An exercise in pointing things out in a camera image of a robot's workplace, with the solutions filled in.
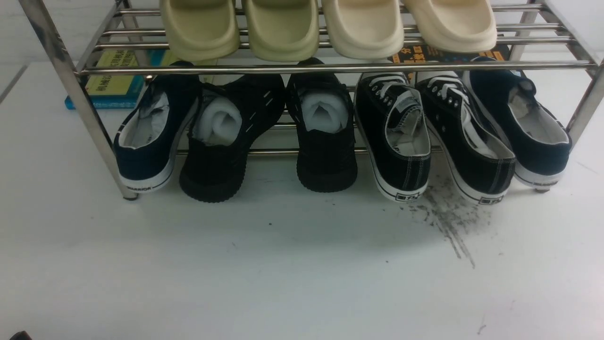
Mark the cream slipper left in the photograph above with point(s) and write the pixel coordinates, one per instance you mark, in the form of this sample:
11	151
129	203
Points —
364	29

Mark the navy warrior sneaker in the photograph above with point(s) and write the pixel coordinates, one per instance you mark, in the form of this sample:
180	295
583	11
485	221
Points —
146	142
507	102

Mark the stainless steel shoe rack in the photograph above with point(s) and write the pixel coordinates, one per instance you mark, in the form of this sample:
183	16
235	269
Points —
541	40

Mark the olive green slipper left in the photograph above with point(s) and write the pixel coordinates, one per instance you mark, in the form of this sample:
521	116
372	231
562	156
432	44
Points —
199	30

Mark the black knit sneaker left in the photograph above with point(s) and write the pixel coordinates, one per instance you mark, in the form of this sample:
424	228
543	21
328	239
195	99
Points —
231	117

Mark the yellow blue book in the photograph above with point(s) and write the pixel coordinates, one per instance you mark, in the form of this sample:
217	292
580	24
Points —
117	92

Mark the black knit sneaker right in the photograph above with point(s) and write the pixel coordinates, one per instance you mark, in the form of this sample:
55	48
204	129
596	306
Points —
322	111

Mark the cream slipper right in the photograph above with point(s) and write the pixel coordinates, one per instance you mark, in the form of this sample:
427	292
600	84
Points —
455	25

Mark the black knit sneaker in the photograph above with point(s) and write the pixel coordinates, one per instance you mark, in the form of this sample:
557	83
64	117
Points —
322	111
231	117

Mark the black canvas sneaker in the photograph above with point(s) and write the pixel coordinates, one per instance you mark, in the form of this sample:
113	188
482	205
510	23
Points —
481	165
391	119

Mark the black orange book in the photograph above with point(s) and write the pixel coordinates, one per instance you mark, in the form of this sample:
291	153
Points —
421	54

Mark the navy Warrior sneaker right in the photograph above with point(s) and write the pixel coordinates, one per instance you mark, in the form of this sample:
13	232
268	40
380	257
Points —
507	102

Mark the olive green slipper right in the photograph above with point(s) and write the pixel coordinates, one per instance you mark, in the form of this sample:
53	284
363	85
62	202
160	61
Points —
282	30

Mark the navy Warrior sneaker left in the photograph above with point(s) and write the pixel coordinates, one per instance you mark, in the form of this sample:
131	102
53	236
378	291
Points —
146	142

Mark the cream slipper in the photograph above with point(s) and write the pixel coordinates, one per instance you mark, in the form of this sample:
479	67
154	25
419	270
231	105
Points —
455	25
364	29

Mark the olive green slipper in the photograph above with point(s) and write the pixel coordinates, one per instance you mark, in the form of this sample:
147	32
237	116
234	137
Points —
282	30
199	30

